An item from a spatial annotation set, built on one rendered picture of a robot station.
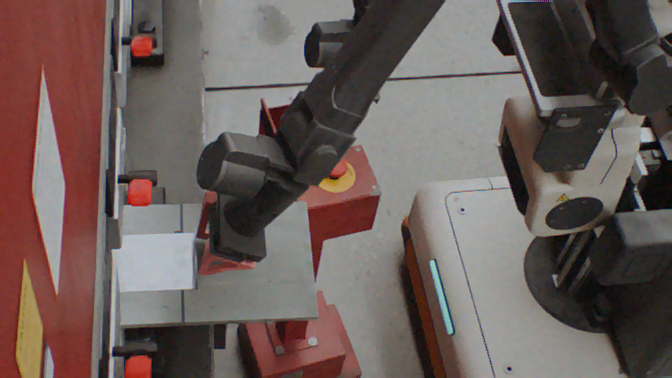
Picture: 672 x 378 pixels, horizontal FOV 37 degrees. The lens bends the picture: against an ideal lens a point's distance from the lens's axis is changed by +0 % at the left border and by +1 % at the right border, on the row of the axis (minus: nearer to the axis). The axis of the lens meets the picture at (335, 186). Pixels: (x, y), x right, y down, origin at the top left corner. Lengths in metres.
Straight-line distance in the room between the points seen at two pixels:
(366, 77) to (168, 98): 0.61
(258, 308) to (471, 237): 1.06
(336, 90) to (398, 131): 1.69
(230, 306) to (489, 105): 1.74
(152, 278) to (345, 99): 0.37
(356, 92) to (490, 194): 1.28
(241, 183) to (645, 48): 0.51
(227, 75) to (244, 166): 1.73
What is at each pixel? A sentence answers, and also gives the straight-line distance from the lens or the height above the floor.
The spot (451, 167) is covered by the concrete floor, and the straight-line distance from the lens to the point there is 2.73.
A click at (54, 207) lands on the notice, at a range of 0.59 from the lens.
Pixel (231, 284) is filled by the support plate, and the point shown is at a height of 1.00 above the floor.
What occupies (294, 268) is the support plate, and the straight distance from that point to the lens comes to 1.31.
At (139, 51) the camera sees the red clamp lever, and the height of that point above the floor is 1.31.
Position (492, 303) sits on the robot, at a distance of 2.19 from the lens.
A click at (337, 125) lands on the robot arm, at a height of 1.27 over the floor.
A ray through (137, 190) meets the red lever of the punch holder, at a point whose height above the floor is 1.31.
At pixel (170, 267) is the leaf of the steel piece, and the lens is 1.31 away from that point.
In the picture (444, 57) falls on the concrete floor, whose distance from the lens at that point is 2.99.
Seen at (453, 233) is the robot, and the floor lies 0.28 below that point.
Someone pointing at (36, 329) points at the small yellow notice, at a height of 1.67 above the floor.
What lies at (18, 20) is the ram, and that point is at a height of 1.78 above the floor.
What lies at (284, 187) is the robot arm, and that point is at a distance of 1.15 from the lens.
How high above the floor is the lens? 2.12
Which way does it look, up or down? 54 degrees down
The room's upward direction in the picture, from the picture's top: 11 degrees clockwise
